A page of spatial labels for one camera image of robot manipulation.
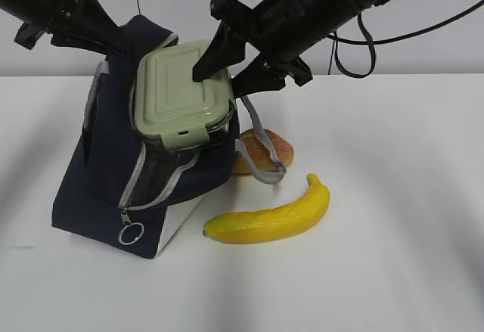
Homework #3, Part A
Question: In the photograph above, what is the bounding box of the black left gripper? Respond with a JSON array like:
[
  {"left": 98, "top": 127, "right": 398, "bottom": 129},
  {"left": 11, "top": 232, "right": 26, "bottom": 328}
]
[{"left": 14, "top": 0, "right": 131, "bottom": 54}]

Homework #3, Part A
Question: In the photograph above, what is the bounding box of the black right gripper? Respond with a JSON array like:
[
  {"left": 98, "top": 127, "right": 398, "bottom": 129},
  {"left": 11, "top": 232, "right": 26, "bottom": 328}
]
[{"left": 192, "top": 0, "right": 312, "bottom": 98}]

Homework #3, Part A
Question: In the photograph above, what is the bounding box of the green lid glass container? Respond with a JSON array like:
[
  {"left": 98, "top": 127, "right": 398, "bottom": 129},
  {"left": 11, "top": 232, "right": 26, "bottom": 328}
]
[{"left": 132, "top": 39, "right": 235, "bottom": 151}]

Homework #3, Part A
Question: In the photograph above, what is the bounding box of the brown bread roll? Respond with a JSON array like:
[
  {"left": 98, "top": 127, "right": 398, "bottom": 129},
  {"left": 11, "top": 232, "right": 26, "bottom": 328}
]
[{"left": 232, "top": 129, "right": 294, "bottom": 175}]

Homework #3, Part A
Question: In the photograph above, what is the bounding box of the yellow banana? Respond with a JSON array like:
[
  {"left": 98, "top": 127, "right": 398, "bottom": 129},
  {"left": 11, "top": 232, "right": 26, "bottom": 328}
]
[{"left": 203, "top": 173, "right": 330, "bottom": 244}]

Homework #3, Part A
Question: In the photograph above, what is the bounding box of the navy insulated lunch bag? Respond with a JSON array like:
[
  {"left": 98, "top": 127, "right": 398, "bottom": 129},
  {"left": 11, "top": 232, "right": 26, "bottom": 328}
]
[{"left": 51, "top": 15, "right": 286, "bottom": 259}]

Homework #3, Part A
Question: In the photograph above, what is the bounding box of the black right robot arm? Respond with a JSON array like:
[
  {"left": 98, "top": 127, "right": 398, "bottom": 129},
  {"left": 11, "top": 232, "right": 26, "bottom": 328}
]
[{"left": 192, "top": 0, "right": 391, "bottom": 98}]

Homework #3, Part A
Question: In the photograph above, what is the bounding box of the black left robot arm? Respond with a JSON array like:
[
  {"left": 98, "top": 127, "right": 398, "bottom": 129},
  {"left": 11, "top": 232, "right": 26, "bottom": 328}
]
[{"left": 1, "top": 0, "right": 132, "bottom": 55}]

